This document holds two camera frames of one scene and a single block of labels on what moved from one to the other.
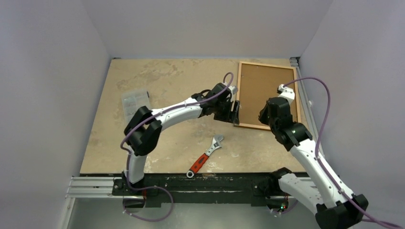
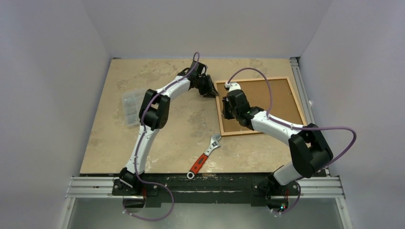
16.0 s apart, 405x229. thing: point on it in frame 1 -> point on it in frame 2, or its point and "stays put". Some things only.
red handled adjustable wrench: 213,146 stays put
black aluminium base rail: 259,187 stays put
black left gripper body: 223,112 -> 203,84
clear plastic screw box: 133,100 stays put
